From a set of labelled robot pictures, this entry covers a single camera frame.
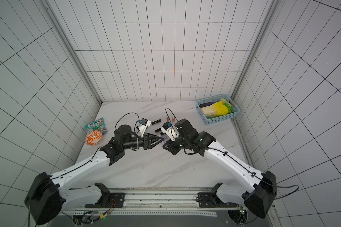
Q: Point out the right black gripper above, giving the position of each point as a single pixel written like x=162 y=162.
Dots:
x=172 y=146

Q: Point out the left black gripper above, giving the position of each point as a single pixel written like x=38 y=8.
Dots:
x=148 y=140

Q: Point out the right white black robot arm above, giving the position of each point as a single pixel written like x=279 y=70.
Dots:
x=257 y=190

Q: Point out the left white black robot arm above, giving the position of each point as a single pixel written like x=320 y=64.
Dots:
x=50 y=195

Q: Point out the clear acrylic lipstick organizer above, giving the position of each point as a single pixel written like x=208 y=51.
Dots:
x=170 y=120

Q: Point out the lilac lipstick tube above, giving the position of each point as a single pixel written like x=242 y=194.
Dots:
x=165 y=138

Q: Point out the black lipstick silver band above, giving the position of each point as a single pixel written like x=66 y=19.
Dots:
x=156 y=122

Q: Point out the dark purple toy eggplant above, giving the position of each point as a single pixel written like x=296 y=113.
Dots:
x=206 y=104

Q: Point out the light blue plastic basket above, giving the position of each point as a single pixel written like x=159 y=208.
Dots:
x=215 y=99

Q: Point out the yellow toy napa cabbage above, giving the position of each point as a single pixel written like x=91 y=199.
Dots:
x=215 y=110

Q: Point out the green toy vegetable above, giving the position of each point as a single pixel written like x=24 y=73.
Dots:
x=227 y=105

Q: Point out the green snack packet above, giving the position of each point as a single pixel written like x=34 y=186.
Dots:
x=97 y=125

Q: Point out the orange white patterned bowl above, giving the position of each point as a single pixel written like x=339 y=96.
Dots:
x=93 y=138

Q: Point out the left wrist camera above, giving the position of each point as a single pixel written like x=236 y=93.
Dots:
x=144 y=124

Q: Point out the aluminium mounting rail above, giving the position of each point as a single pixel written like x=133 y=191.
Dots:
x=188 y=201

